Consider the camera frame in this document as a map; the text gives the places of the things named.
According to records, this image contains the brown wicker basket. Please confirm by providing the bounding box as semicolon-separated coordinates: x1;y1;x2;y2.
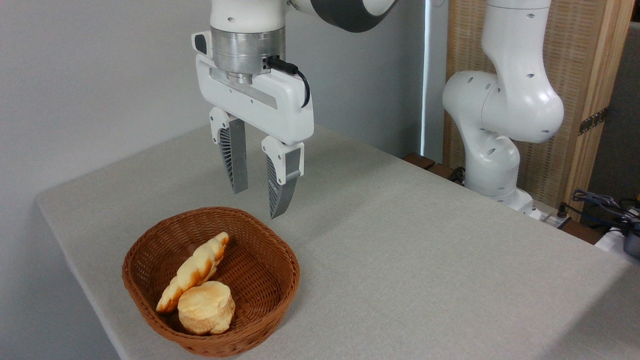
122;206;301;358

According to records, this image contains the round pale bread roll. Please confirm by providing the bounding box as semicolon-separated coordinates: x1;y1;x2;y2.
177;280;236;336

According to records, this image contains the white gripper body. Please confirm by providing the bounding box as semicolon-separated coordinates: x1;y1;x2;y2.
195;53;315;146

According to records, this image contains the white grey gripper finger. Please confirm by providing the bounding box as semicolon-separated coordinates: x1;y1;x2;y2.
261;135;305;220
209;107;249;195

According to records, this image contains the twisted golden bread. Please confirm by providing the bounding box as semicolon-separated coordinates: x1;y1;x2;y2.
155;231;231;315

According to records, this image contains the bundle of dark cables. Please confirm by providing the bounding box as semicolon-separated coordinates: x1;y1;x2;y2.
571;188;640;232

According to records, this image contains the black screen hinge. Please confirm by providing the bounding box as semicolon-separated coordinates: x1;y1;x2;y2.
578;106;610;136

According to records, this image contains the wooden woven folding screen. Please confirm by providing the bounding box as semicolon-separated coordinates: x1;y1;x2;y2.
442;0;636;222

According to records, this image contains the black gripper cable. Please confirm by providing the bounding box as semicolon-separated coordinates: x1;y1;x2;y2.
264;55;312;109

